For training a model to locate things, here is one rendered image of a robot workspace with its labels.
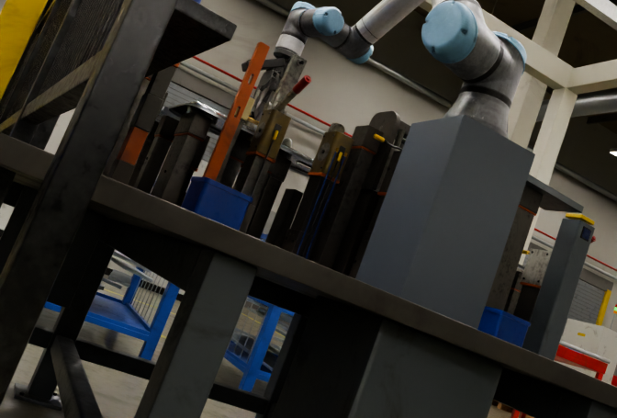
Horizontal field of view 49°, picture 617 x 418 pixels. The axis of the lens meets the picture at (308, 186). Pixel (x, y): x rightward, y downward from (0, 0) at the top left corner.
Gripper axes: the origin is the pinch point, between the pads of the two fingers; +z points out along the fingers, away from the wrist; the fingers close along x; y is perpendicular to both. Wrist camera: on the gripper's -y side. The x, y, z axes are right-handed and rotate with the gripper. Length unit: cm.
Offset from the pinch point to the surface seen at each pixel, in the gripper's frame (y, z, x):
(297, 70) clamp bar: 0.1, -11.6, -17.1
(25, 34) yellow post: -60, 1, 43
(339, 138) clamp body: 15.7, 0.6, -23.2
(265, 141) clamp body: -1.5, 9.7, -20.3
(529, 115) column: 563, -316, 522
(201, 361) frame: -19, 57, -74
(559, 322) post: 97, 21, -37
